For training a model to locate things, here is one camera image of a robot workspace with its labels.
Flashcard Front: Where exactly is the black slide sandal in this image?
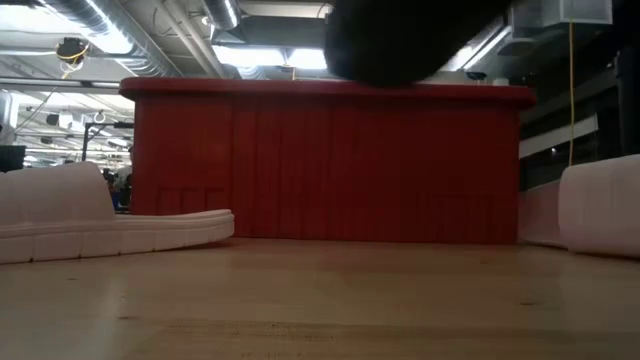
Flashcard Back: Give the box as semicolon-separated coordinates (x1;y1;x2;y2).
323;0;512;89

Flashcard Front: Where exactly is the pink slide sandal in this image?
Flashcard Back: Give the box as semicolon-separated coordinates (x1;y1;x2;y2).
517;153;640;260
0;161;235;265

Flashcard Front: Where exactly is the red plastic bin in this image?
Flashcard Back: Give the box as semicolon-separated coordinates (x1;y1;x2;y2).
118;76;537;246

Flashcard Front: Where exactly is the ceiling light panel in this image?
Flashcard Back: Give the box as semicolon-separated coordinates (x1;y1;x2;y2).
212;44;329;71

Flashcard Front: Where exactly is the person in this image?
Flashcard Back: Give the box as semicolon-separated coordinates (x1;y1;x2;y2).
102;144;135;212

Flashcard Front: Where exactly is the black metal stand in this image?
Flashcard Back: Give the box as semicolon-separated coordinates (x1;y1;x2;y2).
81;121;136;164

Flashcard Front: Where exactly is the grey ceiling ventilation unit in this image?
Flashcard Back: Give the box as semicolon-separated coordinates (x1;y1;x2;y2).
499;0;614;56

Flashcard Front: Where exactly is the black monitor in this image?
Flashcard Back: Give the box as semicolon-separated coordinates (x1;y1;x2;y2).
0;144;27;174

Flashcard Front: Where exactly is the small silver ceiling duct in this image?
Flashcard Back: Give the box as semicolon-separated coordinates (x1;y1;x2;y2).
202;0;242;31

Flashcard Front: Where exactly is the large silver ceiling duct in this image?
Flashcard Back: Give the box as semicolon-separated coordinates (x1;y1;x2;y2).
42;0;176;79

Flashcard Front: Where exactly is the yellow cable reel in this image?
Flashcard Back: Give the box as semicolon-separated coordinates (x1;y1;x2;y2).
54;37;92;67

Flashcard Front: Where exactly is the black stand post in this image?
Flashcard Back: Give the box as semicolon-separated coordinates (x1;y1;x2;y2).
614;0;640;156

